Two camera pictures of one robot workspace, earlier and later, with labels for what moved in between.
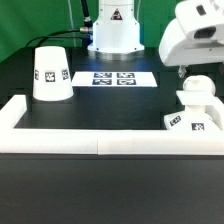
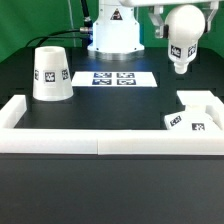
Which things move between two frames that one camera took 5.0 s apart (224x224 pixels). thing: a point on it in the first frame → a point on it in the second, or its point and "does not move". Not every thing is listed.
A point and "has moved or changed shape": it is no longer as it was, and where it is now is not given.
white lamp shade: [52, 80] does not move
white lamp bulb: [199, 83] has moved or changed shape
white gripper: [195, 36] → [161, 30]
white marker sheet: [114, 79] does not move
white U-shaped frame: [105, 141] does not move
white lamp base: [204, 111] does not move
